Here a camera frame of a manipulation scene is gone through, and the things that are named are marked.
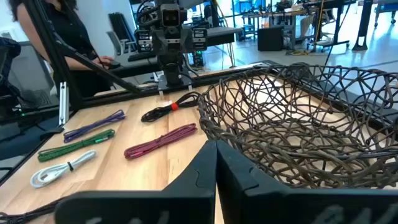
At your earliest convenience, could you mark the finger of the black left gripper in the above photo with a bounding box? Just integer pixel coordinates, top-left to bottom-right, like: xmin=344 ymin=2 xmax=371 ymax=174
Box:
xmin=177 ymin=28 xmax=191 ymax=52
xmin=151 ymin=28 xmax=167 ymax=52

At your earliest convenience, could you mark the black box cabinet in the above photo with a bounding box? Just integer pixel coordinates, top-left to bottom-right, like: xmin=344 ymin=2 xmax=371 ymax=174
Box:
xmin=257 ymin=26 xmax=284 ymax=52

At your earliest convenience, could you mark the black keyboard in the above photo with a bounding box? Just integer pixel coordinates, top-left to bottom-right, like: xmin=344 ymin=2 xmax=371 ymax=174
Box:
xmin=127 ymin=51 xmax=157 ymax=62

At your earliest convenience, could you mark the person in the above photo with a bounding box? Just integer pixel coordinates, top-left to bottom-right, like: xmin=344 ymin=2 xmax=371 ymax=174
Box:
xmin=7 ymin=0 xmax=115 ymax=98

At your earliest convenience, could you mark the green braided USB cable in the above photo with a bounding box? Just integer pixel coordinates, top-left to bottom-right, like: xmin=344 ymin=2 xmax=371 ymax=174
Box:
xmin=37 ymin=128 xmax=116 ymax=163

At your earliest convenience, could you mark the office chair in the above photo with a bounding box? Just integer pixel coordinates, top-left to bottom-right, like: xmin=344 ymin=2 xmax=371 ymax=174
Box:
xmin=106 ymin=12 xmax=137 ymax=57

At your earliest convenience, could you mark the black desk leg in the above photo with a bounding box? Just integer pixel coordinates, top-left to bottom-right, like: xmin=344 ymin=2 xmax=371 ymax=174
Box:
xmin=352 ymin=0 xmax=374 ymax=52

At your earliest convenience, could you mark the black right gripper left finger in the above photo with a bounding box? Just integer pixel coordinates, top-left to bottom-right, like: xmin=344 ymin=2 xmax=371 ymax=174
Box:
xmin=54 ymin=140 xmax=218 ymax=224

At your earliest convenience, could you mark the white frame bracket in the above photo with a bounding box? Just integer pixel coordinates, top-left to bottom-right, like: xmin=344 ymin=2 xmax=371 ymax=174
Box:
xmin=58 ymin=81 xmax=70 ymax=126

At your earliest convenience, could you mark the dark woven wicker basket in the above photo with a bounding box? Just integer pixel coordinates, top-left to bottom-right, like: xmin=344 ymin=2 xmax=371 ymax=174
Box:
xmin=198 ymin=63 xmax=398 ymax=190

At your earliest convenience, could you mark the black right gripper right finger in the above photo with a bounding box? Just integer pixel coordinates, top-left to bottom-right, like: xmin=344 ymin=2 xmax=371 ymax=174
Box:
xmin=216 ymin=139 xmax=398 ymax=224

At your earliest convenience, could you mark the thick black cable bundle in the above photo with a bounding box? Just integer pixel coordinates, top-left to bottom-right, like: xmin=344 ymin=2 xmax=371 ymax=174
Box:
xmin=0 ymin=197 xmax=65 ymax=224

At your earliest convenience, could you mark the white cable with black tie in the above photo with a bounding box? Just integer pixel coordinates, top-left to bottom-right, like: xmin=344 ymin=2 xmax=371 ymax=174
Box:
xmin=30 ymin=149 xmax=98 ymax=189

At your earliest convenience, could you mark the background workbench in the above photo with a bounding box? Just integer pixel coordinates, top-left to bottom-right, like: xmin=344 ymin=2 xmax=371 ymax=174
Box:
xmin=241 ymin=0 xmax=352 ymax=54

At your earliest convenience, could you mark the purple braided USB cable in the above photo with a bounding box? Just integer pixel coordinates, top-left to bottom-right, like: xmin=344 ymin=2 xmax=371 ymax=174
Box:
xmin=63 ymin=109 xmax=126 ymax=144

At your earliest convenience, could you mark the red braided USB cable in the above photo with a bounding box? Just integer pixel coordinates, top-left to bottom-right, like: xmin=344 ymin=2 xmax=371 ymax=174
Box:
xmin=124 ymin=123 xmax=198 ymax=161

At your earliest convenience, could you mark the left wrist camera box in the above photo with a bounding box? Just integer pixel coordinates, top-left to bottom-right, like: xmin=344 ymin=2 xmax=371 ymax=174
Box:
xmin=160 ymin=4 xmax=182 ymax=27

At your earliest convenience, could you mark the black cable with red tie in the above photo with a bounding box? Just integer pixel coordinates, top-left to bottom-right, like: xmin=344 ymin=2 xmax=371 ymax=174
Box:
xmin=141 ymin=91 xmax=201 ymax=123

